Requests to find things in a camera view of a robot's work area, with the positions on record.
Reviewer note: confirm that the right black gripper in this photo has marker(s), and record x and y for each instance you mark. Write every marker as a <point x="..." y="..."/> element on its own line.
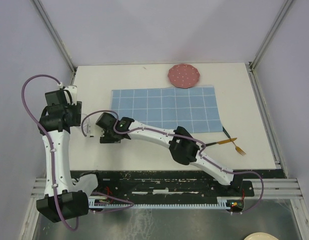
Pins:
<point x="107" y="139"/>

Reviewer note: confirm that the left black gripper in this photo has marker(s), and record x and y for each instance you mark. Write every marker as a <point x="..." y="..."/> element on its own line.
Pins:
<point x="77" y="111"/>

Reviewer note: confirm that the blue checked cloth placemat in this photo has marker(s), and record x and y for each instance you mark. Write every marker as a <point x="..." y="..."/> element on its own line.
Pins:
<point x="194" y="109"/>

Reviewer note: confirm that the green handled gold fork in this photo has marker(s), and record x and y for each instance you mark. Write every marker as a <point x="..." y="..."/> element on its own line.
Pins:
<point x="237" y="148"/>

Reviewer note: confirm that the clear plastic cup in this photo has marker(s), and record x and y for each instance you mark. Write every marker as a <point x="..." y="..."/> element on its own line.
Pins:
<point x="85" y="120"/>

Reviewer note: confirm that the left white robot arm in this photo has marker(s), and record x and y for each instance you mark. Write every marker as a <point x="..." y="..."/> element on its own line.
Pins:
<point x="64" y="198"/>

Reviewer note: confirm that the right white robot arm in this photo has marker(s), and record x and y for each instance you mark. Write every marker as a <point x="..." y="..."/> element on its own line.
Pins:
<point x="184" y="149"/>

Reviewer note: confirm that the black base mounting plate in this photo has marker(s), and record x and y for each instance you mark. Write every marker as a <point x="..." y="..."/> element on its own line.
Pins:
<point x="153" y="187"/>

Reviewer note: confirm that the pink dotted plate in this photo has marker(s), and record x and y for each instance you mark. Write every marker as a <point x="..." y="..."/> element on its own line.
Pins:
<point x="183" y="76"/>

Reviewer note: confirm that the cream plate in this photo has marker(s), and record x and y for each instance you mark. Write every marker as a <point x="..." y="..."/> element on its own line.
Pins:
<point x="260" y="236"/>

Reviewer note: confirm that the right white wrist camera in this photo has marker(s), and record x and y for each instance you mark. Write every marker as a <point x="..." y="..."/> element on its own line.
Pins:
<point x="94" y="131"/>

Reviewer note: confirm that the left aluminium frame post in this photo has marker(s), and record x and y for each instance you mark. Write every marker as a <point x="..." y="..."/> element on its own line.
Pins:
<point x="43" y="14"/>

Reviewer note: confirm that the aluminium frame post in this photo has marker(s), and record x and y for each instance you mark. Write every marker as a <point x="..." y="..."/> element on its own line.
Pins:
<point x="43" y="14"/>
<point x="275" y="26"/>

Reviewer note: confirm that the green handled gold knife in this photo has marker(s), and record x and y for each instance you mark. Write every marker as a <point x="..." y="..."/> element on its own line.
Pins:
<point x="221" y="142"/>

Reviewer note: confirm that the light blue cable duct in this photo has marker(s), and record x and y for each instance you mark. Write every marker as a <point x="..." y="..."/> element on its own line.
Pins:
<point x="96" y="203"/>

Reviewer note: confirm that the right aluminium frame post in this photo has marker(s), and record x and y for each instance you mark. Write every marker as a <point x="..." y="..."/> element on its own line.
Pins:
<point x="275" y="26"/>

